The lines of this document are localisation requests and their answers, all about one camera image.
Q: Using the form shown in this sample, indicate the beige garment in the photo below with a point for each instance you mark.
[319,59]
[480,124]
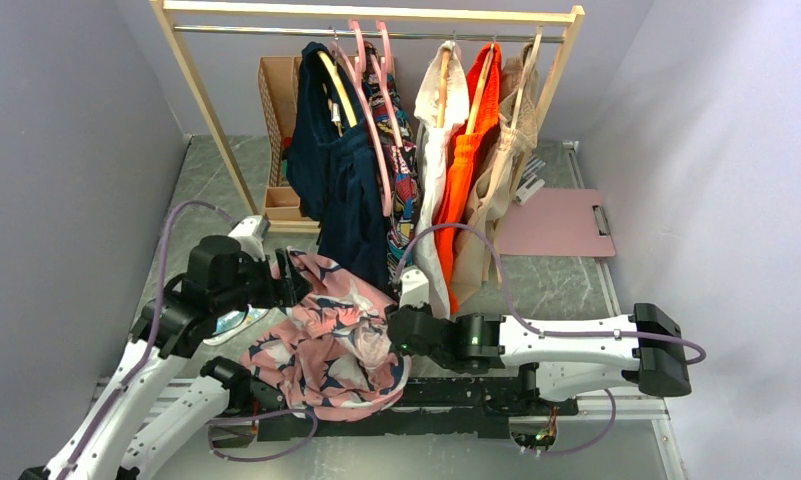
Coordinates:
[490,195]

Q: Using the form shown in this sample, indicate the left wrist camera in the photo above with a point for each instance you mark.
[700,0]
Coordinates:
[251,228]

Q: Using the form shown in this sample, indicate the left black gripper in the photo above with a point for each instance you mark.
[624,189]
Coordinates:
[287,290]

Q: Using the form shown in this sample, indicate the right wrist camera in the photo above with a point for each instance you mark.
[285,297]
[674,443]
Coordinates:
[414,288]

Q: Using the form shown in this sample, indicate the orange shorts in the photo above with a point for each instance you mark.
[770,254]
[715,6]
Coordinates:
[462,161]

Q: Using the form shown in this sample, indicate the wooden hanger in beige garment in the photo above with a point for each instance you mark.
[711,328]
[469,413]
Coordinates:
[518,120]

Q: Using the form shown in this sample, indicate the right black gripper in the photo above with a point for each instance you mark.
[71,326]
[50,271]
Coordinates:
[425,307]

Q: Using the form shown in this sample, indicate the navy blue garment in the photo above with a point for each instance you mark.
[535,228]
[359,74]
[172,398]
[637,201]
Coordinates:
[334,170]

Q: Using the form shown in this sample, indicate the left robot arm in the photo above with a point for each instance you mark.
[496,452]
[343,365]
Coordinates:
[225,273]

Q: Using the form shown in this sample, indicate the white garment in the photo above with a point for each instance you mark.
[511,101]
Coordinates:
[432,166]

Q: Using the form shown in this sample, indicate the wooden clothes rack frame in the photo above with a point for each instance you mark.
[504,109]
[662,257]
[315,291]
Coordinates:
[570,24]

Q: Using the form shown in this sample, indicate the colourful patterned garment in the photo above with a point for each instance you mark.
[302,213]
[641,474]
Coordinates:
[400,152]

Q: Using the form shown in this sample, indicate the pink clipboard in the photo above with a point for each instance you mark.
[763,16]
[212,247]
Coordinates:
[560,222]

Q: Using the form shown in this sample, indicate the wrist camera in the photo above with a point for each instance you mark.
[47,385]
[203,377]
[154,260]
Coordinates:
[251,228]
[414,288]

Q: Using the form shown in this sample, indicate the wooden hanger in white garment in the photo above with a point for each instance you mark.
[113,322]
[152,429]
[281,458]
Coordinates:
[446,54]

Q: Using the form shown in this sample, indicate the pink patterned shorts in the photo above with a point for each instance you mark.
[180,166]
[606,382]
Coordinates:
[331,353]

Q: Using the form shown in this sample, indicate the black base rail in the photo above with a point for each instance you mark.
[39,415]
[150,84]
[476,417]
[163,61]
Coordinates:
[482,406]

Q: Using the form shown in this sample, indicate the wooden hanger in orange shorts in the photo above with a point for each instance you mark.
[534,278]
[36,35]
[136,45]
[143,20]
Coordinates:
[480,85]

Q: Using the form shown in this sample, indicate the metal hanging rod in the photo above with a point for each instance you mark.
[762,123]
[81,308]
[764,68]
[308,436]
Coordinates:
[333,33]

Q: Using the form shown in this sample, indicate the yellow hanger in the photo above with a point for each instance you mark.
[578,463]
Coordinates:
[344,100]

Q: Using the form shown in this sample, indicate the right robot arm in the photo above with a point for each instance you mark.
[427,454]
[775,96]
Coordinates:
[645,348]

